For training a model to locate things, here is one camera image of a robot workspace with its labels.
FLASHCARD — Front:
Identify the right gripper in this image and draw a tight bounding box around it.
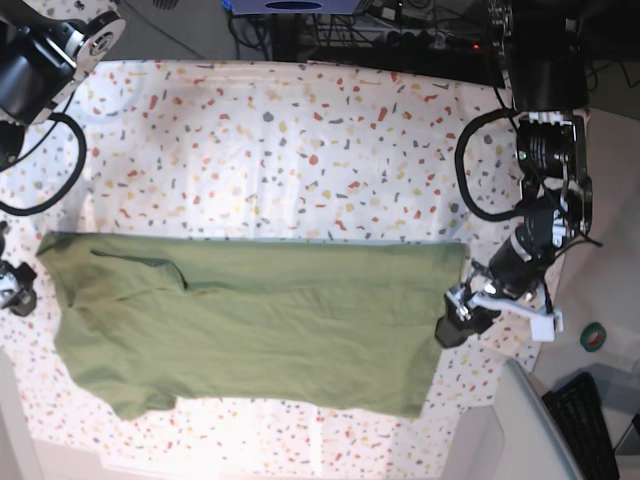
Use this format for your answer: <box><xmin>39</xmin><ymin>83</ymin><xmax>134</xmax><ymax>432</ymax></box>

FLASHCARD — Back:
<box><xmin>0</xmin><ymin>219</ymin><xmax>39</xmax><ymax>316</ymax></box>

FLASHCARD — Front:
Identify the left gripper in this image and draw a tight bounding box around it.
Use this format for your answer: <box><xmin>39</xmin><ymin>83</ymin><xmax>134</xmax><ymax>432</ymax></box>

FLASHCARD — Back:
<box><xmin>435</xmin><ymin>229</ymin><xmax>555</xmax><ymax>348</ymax></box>

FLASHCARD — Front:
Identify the green t-shirt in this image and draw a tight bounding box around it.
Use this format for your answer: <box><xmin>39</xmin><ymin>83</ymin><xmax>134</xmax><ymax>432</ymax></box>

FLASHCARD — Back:
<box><xmin>37</xmin><ymin>232</ymin><xmax>466</xmax><ymax>420</ymax></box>

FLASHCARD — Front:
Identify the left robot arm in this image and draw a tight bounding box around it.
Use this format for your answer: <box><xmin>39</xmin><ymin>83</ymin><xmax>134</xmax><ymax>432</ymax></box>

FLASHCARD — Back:
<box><xmin>435</xmin><ymin>1</ymin><xmax>593</xmax><ymax>349</ymax></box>

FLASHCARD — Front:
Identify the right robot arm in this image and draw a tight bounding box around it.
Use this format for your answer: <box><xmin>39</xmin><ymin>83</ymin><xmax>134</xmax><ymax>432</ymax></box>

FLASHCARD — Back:
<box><xmin>1</xmin><ymin>1</ymin><xmax>126</xmax><ymax>217</ymax></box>

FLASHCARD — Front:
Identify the green tape roll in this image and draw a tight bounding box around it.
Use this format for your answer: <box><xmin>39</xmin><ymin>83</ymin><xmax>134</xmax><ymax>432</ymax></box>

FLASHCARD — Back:
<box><xmin>580</xmin><ymin>322</ymin><xmax>607</xmax><ymax>353</ymax></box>

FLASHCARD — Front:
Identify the black keyboard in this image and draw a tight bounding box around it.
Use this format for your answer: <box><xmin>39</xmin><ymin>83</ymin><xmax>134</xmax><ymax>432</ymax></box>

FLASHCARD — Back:
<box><xmin>542</xmin><ymin>372</ymin><xmax>620</xmax><ymax>480</ymax></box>

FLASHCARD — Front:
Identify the terrazzo patterned tablecloth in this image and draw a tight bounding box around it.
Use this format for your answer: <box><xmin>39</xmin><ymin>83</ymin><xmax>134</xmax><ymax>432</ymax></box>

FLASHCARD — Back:
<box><xmin>1</xmin><ymin>61</ymin><xmax>539</xmax><ymax>479</ymax></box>

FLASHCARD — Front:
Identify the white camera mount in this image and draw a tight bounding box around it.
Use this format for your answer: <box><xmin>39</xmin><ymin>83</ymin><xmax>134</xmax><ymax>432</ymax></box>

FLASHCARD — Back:
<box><xmin>444</xmin><ymin>289</ymin><xmax>564</xmax><ymax>343</ymax></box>

